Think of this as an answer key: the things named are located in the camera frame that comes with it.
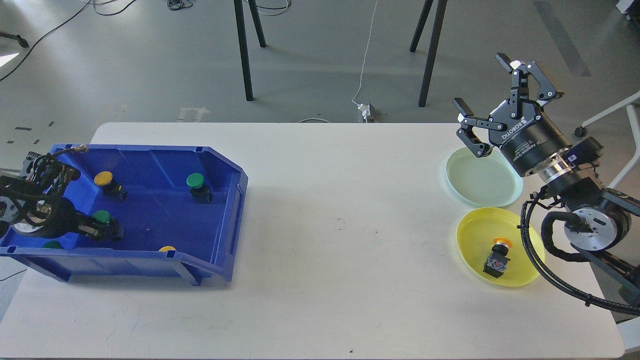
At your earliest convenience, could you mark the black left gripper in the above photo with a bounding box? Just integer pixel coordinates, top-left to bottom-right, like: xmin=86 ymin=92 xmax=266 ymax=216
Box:
xmin=22 ymin=197 xmax=125 ymax=242

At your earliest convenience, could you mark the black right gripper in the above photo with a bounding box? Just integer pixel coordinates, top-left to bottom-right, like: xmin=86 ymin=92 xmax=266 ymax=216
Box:
xmin=452 ymin=52 xmax=572 ymax=178

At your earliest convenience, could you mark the green push button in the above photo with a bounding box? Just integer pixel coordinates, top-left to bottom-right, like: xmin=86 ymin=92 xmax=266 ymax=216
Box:
xmin=186 ymin=172 xmax=213 ymax=204
xmin=91 ymin=210 xmax=125 ymax=242

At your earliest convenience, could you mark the yellow push button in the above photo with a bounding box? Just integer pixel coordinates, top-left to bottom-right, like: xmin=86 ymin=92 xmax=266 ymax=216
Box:
xmin=93 ymin=170 xmax=127 ymax=201
xmin=482 ymin=237 xmax=513 ymax=279

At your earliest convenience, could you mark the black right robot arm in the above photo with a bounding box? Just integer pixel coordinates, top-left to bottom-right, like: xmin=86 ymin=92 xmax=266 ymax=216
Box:
xmin=453 ymin=52 xmax=639 ymax=316

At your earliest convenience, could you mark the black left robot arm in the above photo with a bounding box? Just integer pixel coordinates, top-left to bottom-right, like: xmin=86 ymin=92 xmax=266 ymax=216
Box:
xmin=0 ymin=145 xmax=125 ymax=241

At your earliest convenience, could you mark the green push button bin corner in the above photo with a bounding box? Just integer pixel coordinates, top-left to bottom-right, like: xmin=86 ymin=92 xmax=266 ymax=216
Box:
xmin=42 ymin=240 xmax=64 ymax=249

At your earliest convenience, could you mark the light green plate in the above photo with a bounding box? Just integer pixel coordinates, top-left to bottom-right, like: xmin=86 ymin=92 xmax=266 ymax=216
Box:
xmin=445 ymin=148 xmax=524 ymax=207

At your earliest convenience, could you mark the yellow plate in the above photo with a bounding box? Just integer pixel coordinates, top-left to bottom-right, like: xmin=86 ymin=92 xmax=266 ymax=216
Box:
xmin=456 ymin=207 xmax=540 ymax=287

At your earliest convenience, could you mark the blue plastic storage bin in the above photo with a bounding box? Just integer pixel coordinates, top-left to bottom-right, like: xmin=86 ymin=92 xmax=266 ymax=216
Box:
xmin=1 ymin=145 xmax=249 ymax=286

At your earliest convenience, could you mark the white chair base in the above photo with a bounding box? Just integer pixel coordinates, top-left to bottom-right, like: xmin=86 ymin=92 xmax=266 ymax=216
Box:
xmin=574 ymin=91 xmax=639 ymax=188

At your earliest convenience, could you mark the black tripod leg right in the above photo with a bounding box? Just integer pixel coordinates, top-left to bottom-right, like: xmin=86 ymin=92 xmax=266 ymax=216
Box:
xmin=409 ymin=0 xmax=448 ymax=108

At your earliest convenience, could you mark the black tripod leg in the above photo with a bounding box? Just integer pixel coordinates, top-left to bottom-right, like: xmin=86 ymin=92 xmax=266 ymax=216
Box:
xmin=233 ymin=0 xmax=267 ymax=102
xmin=409 ymin=0 xmax=448 ymax=108

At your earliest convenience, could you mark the white power adapter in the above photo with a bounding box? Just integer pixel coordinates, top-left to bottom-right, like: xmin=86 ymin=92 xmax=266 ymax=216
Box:
xmin=358 ymin=103 xmax=380 ymax=124

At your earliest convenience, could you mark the black tripod leg left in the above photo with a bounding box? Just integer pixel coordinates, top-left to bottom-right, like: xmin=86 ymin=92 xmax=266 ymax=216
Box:
xmin=233 ymin=0 xmax=267 ymax=102

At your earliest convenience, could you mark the white power cable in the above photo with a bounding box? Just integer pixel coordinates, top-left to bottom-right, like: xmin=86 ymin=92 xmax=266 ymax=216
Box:
xmin=351 ymin=0 xmax=379 ymax=106

